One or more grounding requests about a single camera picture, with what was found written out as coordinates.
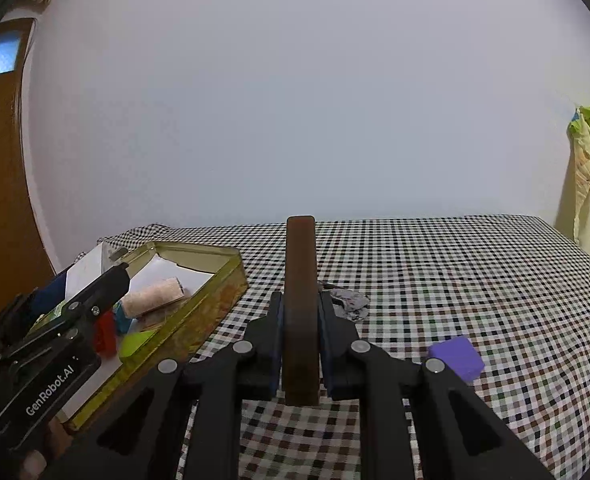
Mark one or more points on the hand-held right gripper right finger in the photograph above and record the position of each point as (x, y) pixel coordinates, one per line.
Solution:
(326, 345)

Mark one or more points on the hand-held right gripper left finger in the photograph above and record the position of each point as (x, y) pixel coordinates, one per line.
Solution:
(275, 345)

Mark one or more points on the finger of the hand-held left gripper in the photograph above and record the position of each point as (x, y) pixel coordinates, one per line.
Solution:
(50, 291)
(107, 285)

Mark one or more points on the brown wooden bar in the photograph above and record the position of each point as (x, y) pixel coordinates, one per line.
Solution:
(301, 310)

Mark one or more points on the gold metal tin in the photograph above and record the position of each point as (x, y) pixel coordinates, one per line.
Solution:
(200, 320)

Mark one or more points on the person's left hand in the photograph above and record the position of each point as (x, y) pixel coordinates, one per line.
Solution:
(32, 464)

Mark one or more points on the blue block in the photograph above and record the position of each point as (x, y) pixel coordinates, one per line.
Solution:
(121, 320)

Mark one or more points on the red block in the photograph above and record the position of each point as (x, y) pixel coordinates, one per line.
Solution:
(106, 332)

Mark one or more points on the beige roll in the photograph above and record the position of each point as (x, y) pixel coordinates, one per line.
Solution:
(155, 296)

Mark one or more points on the grey crumpled wrapper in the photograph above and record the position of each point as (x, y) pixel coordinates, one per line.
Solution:
(350, 302)

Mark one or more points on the white paper sheet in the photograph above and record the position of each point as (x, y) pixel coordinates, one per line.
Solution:
(190, 275)

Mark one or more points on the brown wooden door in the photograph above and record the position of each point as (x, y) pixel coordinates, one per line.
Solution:
(0, 185)

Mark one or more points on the purple block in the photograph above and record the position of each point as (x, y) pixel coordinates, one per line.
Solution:
(457, 356)

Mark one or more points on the checkered tablecloth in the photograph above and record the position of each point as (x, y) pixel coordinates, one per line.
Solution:
(450, 285)

